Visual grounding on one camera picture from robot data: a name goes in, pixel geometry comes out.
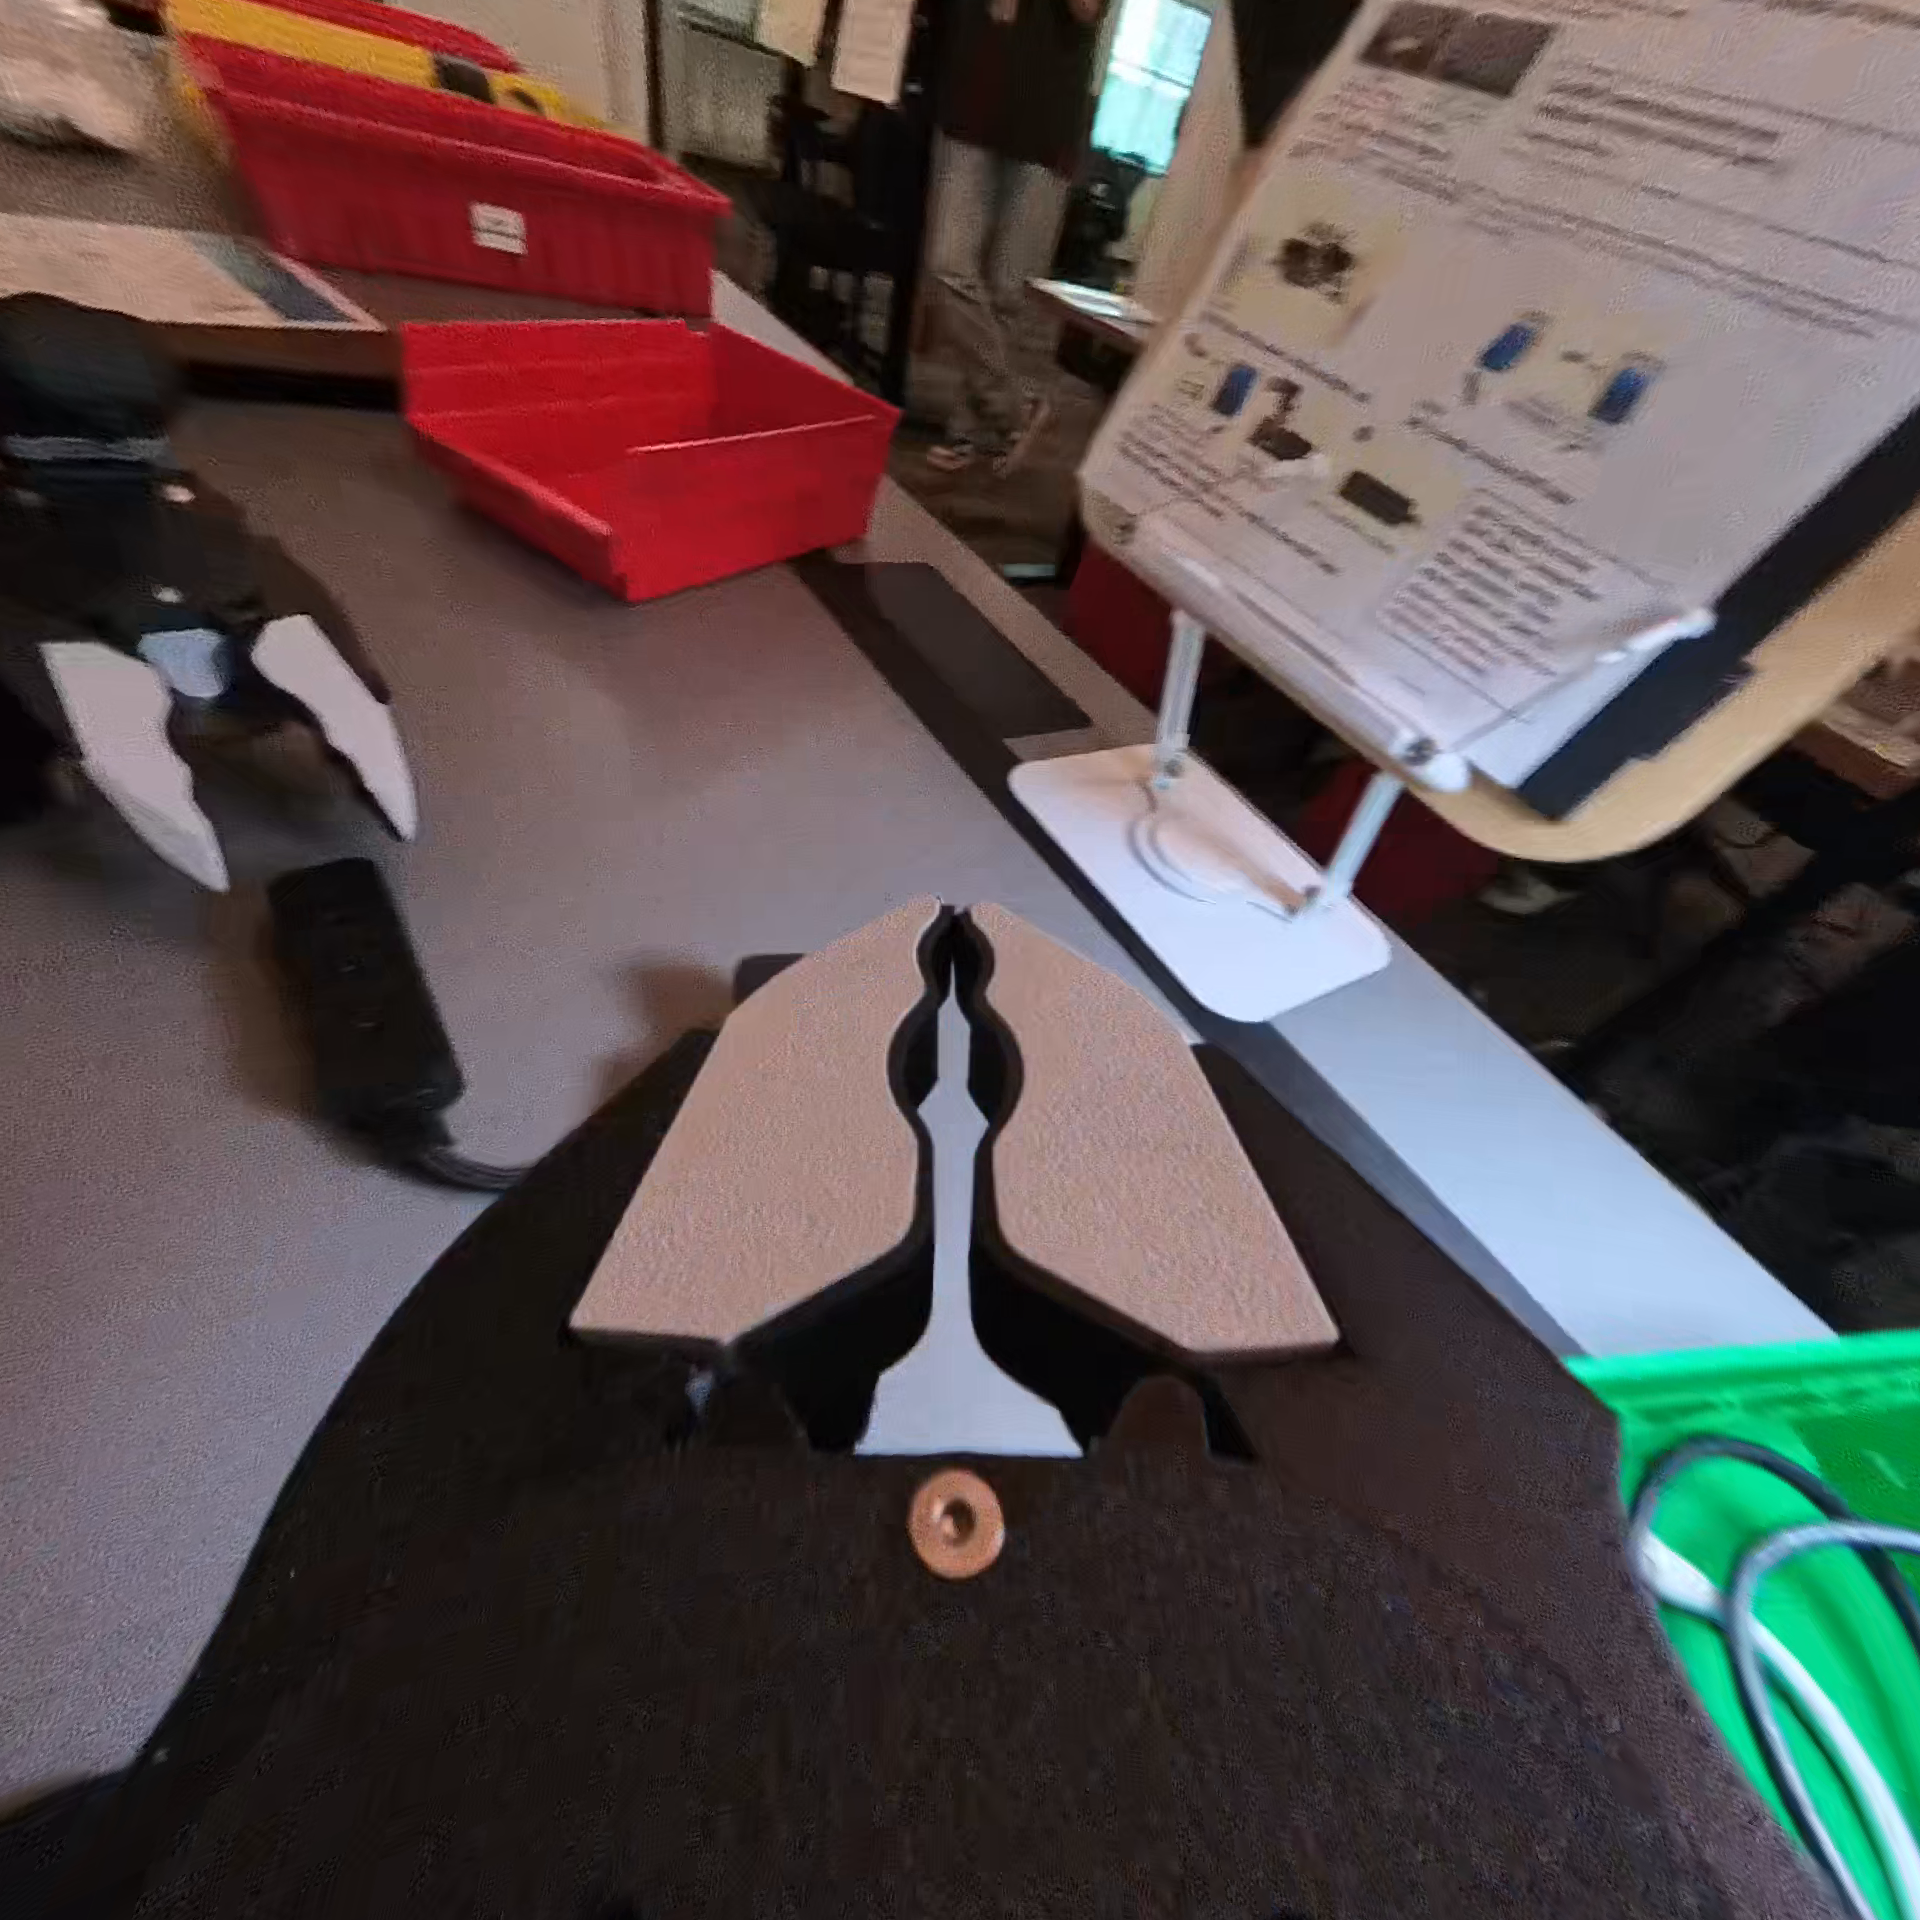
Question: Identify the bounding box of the white document stand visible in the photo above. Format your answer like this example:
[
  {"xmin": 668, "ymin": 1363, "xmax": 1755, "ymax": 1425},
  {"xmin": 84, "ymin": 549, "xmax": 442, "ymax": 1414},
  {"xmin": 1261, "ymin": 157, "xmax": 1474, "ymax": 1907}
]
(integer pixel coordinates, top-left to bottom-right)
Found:
[{"xmin": 1008, "ymin": 0, "xmax": 1920, "ymax": 1024}]

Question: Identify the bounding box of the yellow plastic bin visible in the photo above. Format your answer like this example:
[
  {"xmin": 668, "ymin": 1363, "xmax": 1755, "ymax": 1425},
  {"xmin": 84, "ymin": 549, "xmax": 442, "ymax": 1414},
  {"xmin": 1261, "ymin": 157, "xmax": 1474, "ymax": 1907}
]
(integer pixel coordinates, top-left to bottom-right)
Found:
[{"xmin": 157, "ymin": 0, "xmax": 608, "ymax": 129}]

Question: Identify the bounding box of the green plastic bin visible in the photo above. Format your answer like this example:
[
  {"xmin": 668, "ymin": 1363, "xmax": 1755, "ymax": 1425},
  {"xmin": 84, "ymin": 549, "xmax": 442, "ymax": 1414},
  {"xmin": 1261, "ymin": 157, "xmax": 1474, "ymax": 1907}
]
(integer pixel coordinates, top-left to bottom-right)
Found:
[{"xmin": 1564, "ymin": 1329, "xmax": 1920, "ymax": 1920}]

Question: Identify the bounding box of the black power cord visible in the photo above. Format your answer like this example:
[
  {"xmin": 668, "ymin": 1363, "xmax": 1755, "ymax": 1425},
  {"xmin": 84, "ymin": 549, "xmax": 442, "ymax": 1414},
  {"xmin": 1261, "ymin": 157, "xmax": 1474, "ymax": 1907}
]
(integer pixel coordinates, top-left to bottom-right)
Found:
[{"xmin": 1628, "ymin": 1430, "xmax": 1920, "ymax": 1920}]

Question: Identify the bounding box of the red plastic bin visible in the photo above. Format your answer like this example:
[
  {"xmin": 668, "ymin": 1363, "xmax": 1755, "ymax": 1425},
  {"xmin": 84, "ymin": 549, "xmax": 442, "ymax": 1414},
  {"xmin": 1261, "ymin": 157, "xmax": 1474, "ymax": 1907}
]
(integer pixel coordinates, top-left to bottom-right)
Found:
[
  {"xmin": 181, "ymin": 37, "xmax": 734, "ymax": 321},
  {"xmin": 399, "ymin": 316, "xmax": 904, "ymax": 605}
]

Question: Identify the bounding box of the flat printed packet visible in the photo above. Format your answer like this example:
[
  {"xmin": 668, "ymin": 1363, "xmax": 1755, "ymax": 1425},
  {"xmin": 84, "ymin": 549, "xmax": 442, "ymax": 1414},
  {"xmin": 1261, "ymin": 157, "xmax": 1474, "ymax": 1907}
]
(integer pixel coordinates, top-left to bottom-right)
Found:
[{"xmin": 0, "ymin": 214, "xmax": 389, "ymax": 336}]

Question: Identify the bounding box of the white power cord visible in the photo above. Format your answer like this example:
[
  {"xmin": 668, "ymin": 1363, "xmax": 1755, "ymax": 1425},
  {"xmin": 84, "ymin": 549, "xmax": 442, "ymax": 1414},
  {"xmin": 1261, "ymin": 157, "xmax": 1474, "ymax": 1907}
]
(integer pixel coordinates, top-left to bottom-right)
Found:
[{"xmin": 1639, "ymin": 1516, "xmax": 1920, "ymax": 1920}]

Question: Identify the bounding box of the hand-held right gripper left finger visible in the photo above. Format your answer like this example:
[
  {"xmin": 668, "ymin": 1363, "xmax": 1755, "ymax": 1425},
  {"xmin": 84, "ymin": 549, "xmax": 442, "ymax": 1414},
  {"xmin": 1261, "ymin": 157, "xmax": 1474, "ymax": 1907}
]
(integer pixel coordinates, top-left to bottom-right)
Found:
[{"xmin": 567, "ymin": 896, "xmax": 958, "ymax": 1366}]

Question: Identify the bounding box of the black power strip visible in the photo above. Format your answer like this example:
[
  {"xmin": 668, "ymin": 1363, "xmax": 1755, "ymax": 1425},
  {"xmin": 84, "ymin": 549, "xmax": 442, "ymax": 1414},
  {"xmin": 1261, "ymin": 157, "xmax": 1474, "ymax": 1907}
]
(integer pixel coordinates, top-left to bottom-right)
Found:
[{"xmin": 268, "ymin": 854, "xmax": 467, "ymax": 1142}]

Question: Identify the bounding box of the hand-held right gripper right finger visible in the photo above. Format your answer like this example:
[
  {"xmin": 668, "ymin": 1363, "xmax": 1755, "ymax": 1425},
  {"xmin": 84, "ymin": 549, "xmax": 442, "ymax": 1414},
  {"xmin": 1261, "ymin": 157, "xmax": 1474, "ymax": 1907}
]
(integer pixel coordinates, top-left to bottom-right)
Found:
[{"xmin": 952, "ymin": 901, "xmax": 1342, "ymax": 1369}]

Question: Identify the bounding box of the clear plastic bag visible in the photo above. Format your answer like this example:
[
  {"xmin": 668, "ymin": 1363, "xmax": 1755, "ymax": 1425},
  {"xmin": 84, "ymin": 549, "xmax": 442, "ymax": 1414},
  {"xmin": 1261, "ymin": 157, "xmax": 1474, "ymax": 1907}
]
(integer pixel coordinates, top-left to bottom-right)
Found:
[{"xmin": 0, "ymin": 0, "xmax": 159, "ymax": 153}]

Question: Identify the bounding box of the red tote bag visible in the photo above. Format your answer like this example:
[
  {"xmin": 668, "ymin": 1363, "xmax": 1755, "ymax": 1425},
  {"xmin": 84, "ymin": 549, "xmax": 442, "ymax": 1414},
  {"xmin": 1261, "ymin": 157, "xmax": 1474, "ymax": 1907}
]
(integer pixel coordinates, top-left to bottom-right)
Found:
[
  {"xmin": 1296, "ymin": 756, "xmax": 1509, "ymax": 933},
  {"xmin": 1062, "ymin": 539, "xmax": 1192, "ymax": 707}
]

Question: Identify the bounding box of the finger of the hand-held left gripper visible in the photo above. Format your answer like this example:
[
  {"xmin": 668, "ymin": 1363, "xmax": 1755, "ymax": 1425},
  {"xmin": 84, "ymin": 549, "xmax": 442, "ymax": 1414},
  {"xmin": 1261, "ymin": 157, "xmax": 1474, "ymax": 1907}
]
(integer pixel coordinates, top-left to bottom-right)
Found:
[
  {"xmin": 37, "ymin": 637, "xmax": 234, "ymax": 893},
  {"xmin": 246, "ymin": 612, "xmax": 423, "ymax": 841}
]

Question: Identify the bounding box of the printed instruction sheet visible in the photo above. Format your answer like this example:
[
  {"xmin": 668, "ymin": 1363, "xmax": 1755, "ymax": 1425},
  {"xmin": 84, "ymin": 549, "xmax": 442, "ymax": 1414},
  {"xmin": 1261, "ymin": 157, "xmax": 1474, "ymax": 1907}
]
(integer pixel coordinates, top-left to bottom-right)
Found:
[{"xmin": 1079, "ymin": 0, "xmax": 1920, "ymax": 753}]

